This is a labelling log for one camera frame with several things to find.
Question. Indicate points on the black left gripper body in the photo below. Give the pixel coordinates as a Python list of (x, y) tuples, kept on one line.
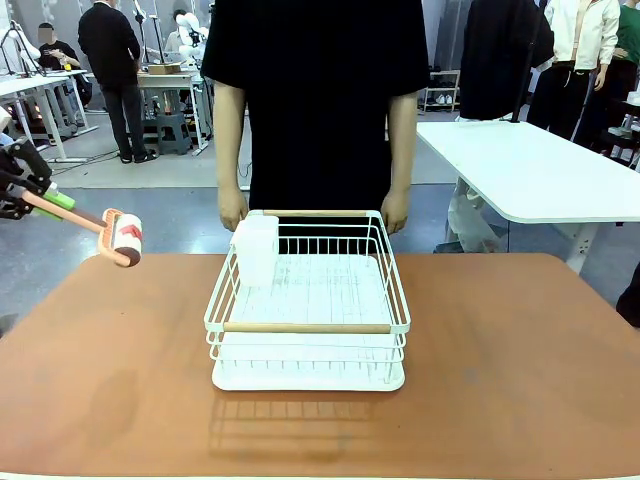
[(6, 175)]

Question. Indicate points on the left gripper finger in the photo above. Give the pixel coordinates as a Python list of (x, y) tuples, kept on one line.
[(12, 209), (37, 165)]

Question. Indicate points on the pink lint roller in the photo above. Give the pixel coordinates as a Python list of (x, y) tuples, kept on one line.
[(127, 237)]

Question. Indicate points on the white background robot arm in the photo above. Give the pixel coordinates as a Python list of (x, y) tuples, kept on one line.
[(31, 50)]

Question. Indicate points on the person's right forearm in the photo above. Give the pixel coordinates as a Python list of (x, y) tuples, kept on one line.
[(230, 140)]

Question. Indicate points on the person's left forearm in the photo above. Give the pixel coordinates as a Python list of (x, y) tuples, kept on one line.
[(402, 145)]

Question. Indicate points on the person's right hand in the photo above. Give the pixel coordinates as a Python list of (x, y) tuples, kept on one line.
[(234, 210)]

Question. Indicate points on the person's left hand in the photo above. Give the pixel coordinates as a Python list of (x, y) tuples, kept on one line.
[(396, 210)]

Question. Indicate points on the light blue cloth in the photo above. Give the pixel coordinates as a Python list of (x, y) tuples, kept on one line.
[(4, 140)]

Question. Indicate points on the white desk with metal legs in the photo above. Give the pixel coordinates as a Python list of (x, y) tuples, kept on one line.
[(30, 82)]

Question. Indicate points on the seated person in black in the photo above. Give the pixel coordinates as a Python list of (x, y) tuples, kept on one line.
[(55, 52)]

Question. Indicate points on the standing man in black jacket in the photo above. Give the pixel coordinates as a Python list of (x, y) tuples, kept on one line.
[(110, 45)]

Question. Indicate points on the grey step stool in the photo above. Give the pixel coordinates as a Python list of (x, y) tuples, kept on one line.
[(174, 132)]

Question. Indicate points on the white desk under cardboard box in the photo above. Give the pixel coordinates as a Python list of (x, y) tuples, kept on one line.
[(165, 80)]

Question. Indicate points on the cardboard box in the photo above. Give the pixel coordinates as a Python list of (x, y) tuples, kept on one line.
[(164, 69)]

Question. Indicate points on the white humanoid robot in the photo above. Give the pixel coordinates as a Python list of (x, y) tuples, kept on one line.
[(190, 35)]

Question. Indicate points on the white plastic cutlery cup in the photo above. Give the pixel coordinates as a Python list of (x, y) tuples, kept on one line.
[(257, 255)]

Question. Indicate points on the person's black t-shirt torso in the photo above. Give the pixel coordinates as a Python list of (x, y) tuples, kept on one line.
[(320, 100)]

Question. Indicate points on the white plastic drip tray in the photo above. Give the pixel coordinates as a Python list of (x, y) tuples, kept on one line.
[(305, 384)]

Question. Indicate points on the white shoe rack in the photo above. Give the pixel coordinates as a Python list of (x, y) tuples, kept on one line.
[(442, 97)]

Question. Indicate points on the white plastic bag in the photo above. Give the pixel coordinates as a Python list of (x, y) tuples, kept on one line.
[(470, 225)]

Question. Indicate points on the black hanging coat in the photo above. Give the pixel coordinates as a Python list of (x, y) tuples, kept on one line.
[(500, 60)]

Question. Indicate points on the white table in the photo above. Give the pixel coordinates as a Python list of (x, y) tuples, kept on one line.
[(540, 170)]

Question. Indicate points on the person in white jacket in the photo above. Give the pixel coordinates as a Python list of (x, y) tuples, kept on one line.
[(595, 30)]

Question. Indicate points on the black rounded object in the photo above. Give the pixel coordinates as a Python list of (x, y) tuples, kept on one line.
[(631, 300)]

